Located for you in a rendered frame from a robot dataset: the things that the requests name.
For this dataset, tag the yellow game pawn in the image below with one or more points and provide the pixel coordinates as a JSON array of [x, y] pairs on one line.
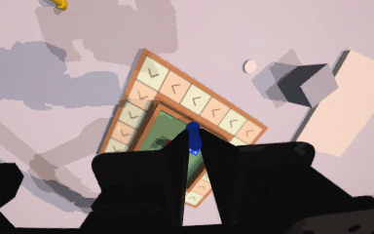
[[61, 4]]

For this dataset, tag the blue die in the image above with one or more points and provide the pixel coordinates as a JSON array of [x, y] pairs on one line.
[[195, 152]]

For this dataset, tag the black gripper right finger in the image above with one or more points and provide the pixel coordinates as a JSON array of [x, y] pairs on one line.
[[226, 165]]

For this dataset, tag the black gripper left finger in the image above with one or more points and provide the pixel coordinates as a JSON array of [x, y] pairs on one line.
[[167, 167]]

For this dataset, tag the grey cube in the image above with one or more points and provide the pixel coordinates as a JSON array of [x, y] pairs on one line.
[[308, 84]]

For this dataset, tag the blue pawn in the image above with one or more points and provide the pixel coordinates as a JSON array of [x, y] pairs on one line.
[[194, 142]]

